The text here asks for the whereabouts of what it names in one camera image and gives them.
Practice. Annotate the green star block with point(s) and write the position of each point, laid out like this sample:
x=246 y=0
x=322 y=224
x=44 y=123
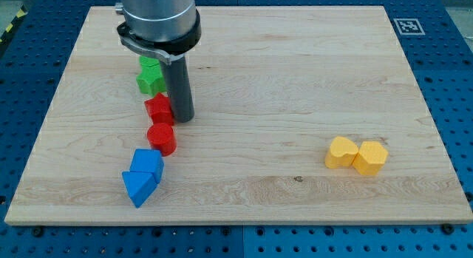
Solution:
x=151 y=81

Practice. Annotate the red star block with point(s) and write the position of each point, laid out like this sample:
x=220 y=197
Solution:
x=159 y=109

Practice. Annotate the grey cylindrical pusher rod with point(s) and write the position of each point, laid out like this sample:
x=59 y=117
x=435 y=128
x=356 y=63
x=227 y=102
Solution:
x=178 y=89

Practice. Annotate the red cylinder block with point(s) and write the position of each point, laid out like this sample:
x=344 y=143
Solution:
x=161 y=137

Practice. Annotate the yellow heart block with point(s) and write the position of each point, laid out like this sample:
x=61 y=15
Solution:
x=341 y=153

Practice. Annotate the yellow black hazard tape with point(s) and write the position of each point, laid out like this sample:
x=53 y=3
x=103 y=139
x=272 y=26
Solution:
x=13 y=26

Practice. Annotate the blue cube block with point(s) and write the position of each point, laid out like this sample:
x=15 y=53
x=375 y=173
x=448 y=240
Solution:
x=148 y=160

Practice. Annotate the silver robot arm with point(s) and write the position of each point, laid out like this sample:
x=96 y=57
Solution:
x=165 y=30

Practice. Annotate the yellow hexagon block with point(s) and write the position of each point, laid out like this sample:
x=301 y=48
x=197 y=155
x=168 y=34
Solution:
x=370 y=159

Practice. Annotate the light wooden board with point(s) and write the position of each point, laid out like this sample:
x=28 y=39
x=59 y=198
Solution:
x=272 y=87

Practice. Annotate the blue triangle block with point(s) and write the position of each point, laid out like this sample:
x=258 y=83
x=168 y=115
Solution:
x=139 y=186

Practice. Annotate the black clamp ring mount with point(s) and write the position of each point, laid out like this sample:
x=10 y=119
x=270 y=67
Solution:
x=165 y=50

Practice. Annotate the green cylinder block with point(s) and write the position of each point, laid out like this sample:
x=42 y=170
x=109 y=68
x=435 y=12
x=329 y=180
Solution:
x=146 y=62

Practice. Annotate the white fiducial marker tag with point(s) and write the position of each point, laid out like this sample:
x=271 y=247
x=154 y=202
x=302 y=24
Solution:
x=408 y=26

